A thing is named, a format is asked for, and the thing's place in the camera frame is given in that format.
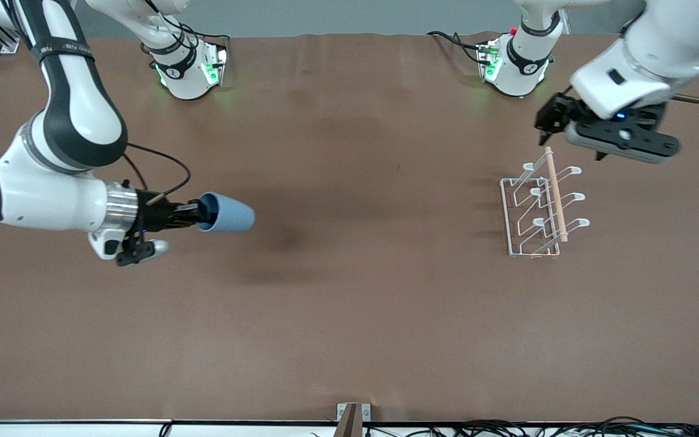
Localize blue plastic cup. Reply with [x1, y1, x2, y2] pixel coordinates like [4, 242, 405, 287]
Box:
[197, 192, 257, 234]

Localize brown table cover sheet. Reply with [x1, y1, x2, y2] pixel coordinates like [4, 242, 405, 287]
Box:
[0, 32, 699, 424]

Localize white wire cup rack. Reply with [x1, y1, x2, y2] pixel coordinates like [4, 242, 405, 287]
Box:
[500, 146, 591, 260]

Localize black left arm base cable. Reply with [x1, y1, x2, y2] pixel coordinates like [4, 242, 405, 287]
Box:
[427, 30, 487, 65]

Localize black arm base cable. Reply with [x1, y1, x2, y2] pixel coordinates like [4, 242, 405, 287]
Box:
[427, 30, 487, 65]
[177, 21, 231, 61]

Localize black right arm base cable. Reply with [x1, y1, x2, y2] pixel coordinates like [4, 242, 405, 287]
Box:
[177, 21, 231, 61]

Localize silver metal bracket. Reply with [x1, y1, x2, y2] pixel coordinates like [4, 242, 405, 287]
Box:
[337, 403, 371, 422]

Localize black cable bundle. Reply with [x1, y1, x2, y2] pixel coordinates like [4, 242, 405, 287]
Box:
[362, 416, 699, 437]

